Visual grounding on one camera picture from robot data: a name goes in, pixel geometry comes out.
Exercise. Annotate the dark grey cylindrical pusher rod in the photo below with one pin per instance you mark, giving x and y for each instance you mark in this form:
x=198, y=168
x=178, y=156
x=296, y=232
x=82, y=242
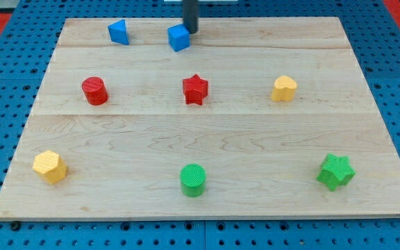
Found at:
x=191, y=15

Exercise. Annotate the blue cube block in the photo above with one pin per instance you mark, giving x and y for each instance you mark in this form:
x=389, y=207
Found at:
x=178, y=37

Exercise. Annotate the red star block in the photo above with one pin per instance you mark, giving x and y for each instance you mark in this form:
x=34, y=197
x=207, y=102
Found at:
x=195, y=89

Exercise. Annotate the green star block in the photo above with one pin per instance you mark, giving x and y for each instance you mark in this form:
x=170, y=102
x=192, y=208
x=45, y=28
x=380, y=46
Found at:
x=335, y=171

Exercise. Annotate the blue triangular prism block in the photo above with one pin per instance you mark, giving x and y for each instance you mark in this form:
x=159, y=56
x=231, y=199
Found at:
x=118, y=32

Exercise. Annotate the yellow heart block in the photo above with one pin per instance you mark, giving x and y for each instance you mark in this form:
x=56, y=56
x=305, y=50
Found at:
x=284, y=89

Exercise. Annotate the red cylinder block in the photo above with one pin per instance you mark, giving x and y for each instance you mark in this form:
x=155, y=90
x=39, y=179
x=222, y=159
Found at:
x=94, y=90

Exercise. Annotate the light wooden board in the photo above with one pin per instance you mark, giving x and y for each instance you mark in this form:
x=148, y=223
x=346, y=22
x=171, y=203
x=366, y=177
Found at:
x=261, y=157

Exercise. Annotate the green cylinder block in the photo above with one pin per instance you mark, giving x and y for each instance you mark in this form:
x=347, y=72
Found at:
x=193, y=180

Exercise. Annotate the yellow hexagon block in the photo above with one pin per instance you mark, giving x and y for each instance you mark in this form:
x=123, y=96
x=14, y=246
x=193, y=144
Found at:
x=50, y=167

